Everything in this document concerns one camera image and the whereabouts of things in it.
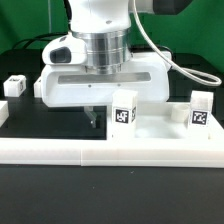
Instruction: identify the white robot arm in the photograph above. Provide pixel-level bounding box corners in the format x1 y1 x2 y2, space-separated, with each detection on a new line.
41 0 192 107

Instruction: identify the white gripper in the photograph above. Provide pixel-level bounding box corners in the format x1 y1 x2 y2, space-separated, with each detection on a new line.
41 52 171 128

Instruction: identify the white U-shaped obstacle fence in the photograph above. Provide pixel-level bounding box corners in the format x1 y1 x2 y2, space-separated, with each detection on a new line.
0 100 224 169

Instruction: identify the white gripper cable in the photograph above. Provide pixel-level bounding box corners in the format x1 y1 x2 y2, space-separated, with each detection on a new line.
132 0 223 88

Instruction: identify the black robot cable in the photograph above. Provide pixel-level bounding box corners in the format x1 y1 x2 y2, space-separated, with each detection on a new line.
11 0 73 51

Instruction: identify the white square table top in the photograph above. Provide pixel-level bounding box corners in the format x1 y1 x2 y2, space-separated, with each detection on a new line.
107 102 224 141

